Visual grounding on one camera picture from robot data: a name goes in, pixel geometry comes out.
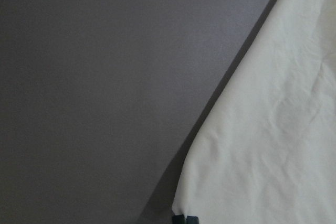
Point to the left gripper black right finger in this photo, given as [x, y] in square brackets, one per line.
[192, 220]

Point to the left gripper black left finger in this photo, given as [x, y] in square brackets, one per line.
[178, 219]

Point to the beige long-sleeve printed shirt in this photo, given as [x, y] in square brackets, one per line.
[266, 152]

